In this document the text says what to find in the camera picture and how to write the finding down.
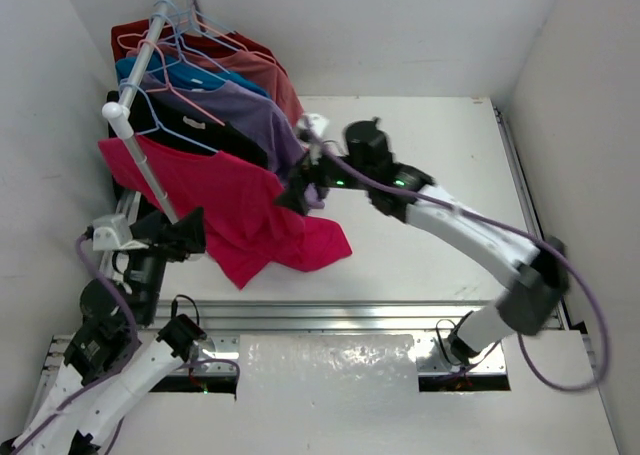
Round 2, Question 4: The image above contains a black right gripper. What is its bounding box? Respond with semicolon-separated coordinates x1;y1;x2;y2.
278;135;377;216

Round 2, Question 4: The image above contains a pink t shirt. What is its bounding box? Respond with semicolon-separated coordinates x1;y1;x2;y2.
97;134;354;291

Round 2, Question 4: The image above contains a blue wire hanger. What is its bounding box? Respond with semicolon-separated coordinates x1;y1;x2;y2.
129;92;231;156

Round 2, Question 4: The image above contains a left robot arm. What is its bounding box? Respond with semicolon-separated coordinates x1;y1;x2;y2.
1;208;206;454

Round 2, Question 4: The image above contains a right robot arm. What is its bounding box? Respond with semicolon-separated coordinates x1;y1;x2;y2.
275;114;569;366

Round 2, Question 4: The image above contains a purple t shirt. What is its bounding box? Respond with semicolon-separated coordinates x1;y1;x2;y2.
140;74;305;183

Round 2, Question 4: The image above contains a black t shirt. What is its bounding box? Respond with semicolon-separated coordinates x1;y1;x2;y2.
129;93;272;172

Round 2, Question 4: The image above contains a salmon t shirt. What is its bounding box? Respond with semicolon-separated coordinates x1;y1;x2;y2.
124;44;307;126

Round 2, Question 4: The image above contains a teal t shirt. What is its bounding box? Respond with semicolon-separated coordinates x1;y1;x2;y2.
146;53;270;98

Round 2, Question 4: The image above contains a blue hanger on rack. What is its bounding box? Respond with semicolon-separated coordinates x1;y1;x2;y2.
150;0;232;72

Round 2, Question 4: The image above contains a dark red t shirt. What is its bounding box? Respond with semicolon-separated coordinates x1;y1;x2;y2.
109;19;274;66

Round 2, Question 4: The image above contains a silver clothes rack pole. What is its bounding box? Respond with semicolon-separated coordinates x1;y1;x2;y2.
102;0;178;222

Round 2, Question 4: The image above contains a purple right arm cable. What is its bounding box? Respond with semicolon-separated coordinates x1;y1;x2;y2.
299;124;612;392

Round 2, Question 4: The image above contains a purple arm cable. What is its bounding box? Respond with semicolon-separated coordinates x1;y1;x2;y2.
299;124;612;392
9;232;139;451

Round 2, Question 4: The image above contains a black cable at left base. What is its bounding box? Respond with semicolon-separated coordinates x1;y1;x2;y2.
171;294;201;326

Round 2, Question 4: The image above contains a black cable at base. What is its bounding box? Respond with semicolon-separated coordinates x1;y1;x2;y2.
433;317;481;374
171;294;201;326

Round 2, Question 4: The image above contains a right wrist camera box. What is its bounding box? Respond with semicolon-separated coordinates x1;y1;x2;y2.
296;113;330;163

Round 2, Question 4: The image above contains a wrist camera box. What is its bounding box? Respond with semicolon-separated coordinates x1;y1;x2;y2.
90;214;133;252
296;113;330;163

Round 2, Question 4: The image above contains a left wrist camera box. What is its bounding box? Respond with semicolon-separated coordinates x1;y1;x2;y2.
90;214;133;252

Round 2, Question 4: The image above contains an aluminium table rail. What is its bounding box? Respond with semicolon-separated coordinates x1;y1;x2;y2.
177;298;480;333

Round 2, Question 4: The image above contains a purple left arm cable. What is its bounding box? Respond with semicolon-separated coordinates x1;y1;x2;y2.
9;232;139;451

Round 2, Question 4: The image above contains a pink wire hanger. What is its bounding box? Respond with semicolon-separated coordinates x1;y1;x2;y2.
117;32;226;126

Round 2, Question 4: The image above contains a black cable at right base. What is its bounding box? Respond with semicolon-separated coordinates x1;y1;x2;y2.
433;317;481;374

